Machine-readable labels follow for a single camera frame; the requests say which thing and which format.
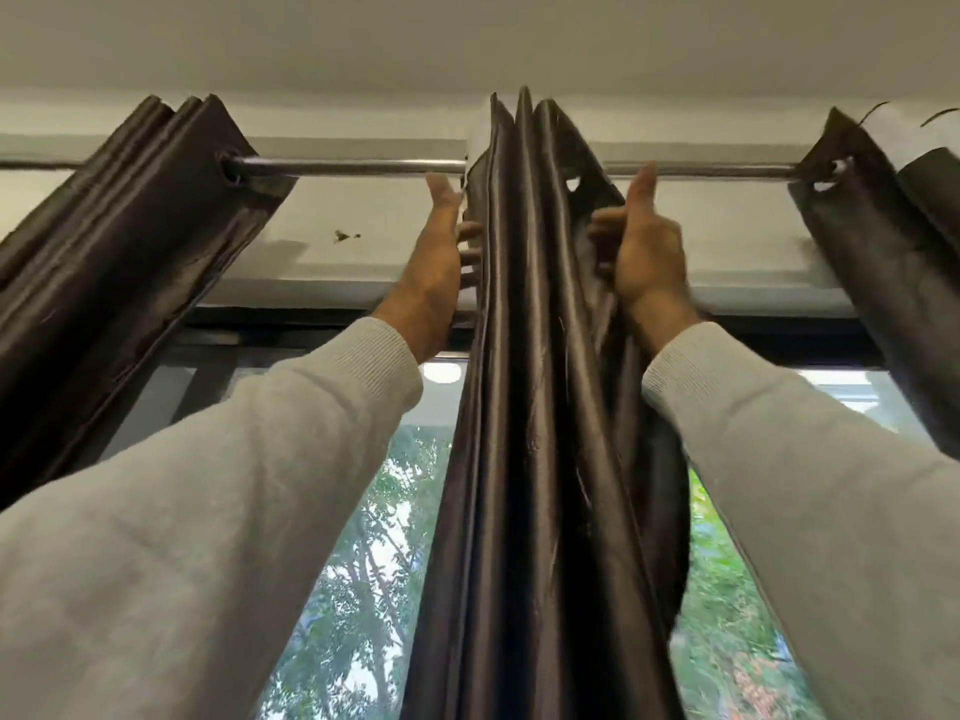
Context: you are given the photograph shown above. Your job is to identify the silver curtain rod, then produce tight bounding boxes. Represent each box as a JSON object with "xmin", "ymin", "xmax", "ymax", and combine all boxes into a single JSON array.
[{"xmin": 0, "ymin": 156, "xmax": 853, "ymax": 181}]

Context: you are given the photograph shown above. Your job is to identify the person's right hand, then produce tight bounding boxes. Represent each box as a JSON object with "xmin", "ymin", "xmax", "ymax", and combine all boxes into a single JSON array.
[{"xmin": 587, "ymin": 160, "xmax": 703, "ymax": 359}]

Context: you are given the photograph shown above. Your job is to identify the dark brown curtain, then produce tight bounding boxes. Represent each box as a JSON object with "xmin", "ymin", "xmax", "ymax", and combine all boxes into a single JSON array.
[
  {"xmin": 401, "ymin": 85, "xmax": 691, "ymax": 720},
  {"xmin": 787, "ymin": 102, "xmax": 960, "ymax": 462},
  {"xmin": 0, "ymin": 94, "xmax": 300, "ymax": 511}
]

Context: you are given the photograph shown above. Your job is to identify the person's right forearm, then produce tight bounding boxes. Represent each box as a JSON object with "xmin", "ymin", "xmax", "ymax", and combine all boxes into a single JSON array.
[{"xmin": 641, "ymin": 321, "xmax": 960, "ymax": 720}]

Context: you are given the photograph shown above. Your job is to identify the person's left hand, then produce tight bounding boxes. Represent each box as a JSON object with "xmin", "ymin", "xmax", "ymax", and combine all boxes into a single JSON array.
[{"xmin": 372, "ymin": 171, "xmax": 485, "ymax": 365}]

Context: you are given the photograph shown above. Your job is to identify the person's left forearm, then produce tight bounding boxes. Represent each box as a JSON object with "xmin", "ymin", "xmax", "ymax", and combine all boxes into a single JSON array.
[{"xmin": 0, "ymin": 316, "xmax": 425, "ymax": 720}]

